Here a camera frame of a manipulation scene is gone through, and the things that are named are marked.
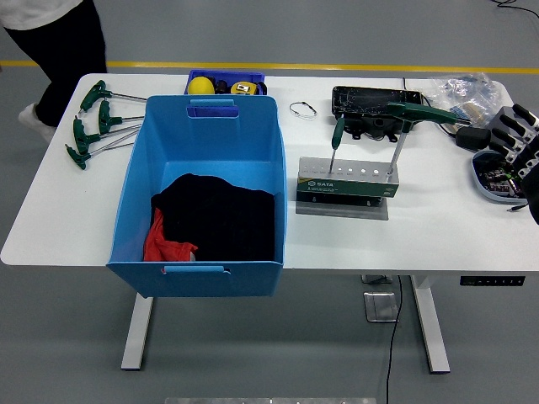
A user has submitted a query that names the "white table leg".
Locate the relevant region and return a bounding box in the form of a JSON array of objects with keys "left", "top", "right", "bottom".
[
  {"left": 120, "top": 293, "right": 155, "bottom": 372},
  {"left": 410, "top": 275, "right": 451, "bottom": 375}
]

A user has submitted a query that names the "black table control panel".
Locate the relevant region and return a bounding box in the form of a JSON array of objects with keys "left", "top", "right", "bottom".
[{"left": 459, "top": 275, "right": 526, "bottom": 287}]

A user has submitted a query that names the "clear plastic bag of parts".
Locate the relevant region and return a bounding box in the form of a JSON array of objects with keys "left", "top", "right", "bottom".
[{"left": 429, "top": 73, "right": 502, "bottom": 127}]

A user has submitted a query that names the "small dark blue tray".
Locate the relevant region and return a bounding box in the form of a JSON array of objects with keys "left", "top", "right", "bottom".
[{"left": 184, "top": 69, "right": 267, "bottom": 97}]

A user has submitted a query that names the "large light blue plastic bin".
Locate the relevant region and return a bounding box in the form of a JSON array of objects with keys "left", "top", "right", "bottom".
[{"left": 105, "top": 94, "right": 289, "bottom": 299}]

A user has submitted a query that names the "yellow ball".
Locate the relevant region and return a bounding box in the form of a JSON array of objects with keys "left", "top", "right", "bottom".
[{"left": 187, "top": 77, "right": 216, "bottom": 96}]

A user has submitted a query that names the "black power adapter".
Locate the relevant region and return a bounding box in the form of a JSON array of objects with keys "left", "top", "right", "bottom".
[{"left": 455, "top": 126, "right": 492, "bottom": 151}]

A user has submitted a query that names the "person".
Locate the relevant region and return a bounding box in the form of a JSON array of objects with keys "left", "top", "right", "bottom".
[{"left": 0, "top": 0, "right": 109, "bottom": 143}]

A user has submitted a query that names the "grey green hex key stand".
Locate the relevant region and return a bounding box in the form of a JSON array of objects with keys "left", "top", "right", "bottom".
[{"left": 295, "top": 156, "right": 400, "bottom": 221}]

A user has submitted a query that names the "black adapter cable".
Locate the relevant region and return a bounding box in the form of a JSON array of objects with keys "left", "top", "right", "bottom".
[{"left": 403, "top": 77, "right": 460, "bottom": 138}]

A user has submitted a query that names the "black cable loop on floor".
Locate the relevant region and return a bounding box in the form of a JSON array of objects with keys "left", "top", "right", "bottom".
[{"left": 490, "top": 0, "right": 539, "bottom": 19}]

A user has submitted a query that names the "small green T-handle hex key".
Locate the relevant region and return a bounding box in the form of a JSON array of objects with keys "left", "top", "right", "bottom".
[{"left": 328, "top": 116, "right": 346, "bottom": 173}]

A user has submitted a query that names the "steel wire ring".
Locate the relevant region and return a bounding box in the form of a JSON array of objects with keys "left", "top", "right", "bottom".
[{"left": 289, "top": 101, "right": 319, "bottom": 120}]

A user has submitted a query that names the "black bracket part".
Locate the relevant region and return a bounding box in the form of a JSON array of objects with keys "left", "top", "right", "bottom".
[{"left": 343, "top": 115, "right": 416, "bottom": 143}]

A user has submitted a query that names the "yellow tape measure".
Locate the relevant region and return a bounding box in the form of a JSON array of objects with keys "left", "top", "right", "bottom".
[{"left": 229, "top": 80, "right": 270, "bottom": 97}]

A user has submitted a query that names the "black cloth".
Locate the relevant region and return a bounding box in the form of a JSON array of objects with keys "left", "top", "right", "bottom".
[{"left": 150, "top": 173, "right": 277, "bottom": 262}]

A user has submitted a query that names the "orange red cloth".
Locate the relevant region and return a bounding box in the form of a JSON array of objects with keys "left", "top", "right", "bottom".
[{"left": 142, "top": 207, "right": 199, "bottom": 263}]

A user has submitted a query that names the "grey blue bowl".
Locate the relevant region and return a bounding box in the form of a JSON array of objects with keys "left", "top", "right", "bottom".
[{"left": 471, "top": 150, "right": 530, "bottom": 205}]

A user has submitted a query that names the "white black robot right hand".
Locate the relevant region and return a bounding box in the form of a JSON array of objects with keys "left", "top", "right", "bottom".
[{"left": 489, "top": 103, "right": 539, "bottom": 225}]

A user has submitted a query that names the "metal floor plate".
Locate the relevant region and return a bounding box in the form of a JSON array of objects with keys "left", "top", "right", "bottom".
[{"left": 363, "top": 291, "right": 400, "bottom": 323}]

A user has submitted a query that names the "large green T-handle hex key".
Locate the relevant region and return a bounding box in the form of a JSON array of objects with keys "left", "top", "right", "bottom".
[{"left": 386, "top": 102, "right": 471, "bottom": 177}]

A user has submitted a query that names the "grey box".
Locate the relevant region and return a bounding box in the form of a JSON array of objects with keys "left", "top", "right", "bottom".
[{"left": 483, "top": 104, "right": 521, "bottom": 131}]

